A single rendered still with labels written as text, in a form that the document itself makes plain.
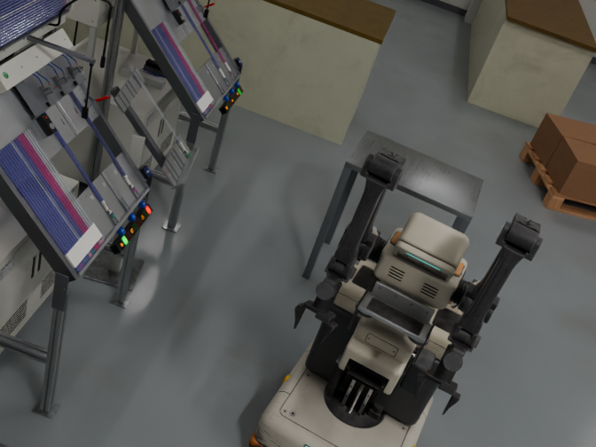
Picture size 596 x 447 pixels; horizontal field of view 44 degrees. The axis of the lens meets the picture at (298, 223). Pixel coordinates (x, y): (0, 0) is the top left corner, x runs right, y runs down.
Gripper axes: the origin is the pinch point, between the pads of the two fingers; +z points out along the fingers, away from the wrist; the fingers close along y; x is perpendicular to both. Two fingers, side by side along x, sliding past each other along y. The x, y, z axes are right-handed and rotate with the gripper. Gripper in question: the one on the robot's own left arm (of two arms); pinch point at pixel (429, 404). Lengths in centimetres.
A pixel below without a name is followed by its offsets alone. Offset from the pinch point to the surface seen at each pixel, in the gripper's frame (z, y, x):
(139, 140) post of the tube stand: -26, -162, 79
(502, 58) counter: -199, -55, 483
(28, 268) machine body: 38, -167, 41
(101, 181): -9, -151, 40
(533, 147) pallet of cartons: -129, 4, 431
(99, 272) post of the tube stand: 48, -170, 111
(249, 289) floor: 29, -104, 152
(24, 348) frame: 60, -145, 21
